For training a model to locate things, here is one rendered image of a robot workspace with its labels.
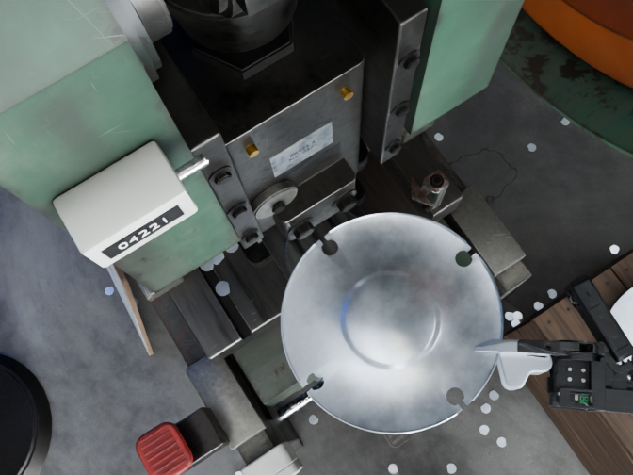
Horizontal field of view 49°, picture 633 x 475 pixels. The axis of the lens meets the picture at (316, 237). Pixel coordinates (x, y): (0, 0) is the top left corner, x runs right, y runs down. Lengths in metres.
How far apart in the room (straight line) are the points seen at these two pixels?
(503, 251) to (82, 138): 0.84
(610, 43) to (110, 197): 0.56
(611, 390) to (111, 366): 1.22
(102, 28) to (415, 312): 0.67
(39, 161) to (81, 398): 1.46
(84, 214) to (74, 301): 1.44
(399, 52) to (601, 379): 0.51
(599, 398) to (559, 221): 1.00
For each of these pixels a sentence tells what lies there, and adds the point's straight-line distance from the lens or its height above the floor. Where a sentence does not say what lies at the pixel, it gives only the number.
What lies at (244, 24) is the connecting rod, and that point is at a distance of 0.53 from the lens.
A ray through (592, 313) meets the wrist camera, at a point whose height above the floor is 0.84.
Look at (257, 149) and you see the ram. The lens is 0.63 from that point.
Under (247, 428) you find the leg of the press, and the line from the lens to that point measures 1.09.
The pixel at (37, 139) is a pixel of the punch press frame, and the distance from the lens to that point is 0.38.
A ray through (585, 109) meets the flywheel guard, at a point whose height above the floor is 0.97.
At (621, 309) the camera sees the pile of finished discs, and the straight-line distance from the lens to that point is 1.47.
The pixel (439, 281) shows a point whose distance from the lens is 0.94.
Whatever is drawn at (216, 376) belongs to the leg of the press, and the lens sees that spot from 1.09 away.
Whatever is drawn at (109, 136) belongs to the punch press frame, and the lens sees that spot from 0.41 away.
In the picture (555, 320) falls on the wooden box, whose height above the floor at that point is 0.35.
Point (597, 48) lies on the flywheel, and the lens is 0.83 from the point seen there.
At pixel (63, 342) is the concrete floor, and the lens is 1.86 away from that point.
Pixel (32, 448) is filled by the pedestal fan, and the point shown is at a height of 0.03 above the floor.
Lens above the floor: 1.72
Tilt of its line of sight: 75 degrees down
